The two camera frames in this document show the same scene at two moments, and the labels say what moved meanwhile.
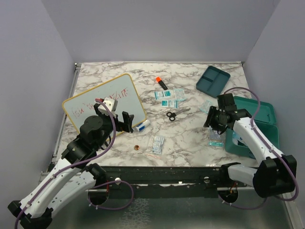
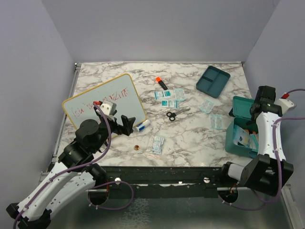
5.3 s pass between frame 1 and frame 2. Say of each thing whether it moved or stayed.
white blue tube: stayed
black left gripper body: stayed
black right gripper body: moved
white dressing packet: stayed
